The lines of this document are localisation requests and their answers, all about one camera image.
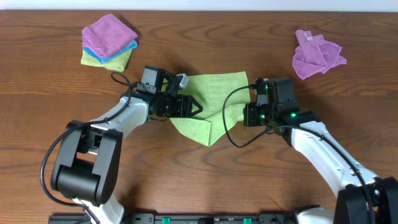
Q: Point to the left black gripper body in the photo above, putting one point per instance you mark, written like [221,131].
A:
[188,106]

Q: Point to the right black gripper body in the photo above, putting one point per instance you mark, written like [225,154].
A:
[256,116]

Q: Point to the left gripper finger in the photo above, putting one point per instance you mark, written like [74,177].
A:
[196,107]
[172,84]

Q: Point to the green microfiber cloth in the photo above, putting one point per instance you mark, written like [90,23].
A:
[220,111]

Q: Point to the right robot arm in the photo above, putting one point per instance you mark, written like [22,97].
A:
[361,195]

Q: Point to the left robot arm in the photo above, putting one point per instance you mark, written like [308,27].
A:
[80,168]

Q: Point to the folded green cloth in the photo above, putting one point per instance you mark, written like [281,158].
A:
[119,63]

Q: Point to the folded purple cloth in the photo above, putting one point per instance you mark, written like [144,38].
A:
[107,36]

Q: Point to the crumpled purple cloth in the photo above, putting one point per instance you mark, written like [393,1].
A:
[314,54]

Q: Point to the folded blue cloth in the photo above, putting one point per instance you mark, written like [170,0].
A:
[132,45]

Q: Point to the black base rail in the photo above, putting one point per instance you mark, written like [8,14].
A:
[150,218]

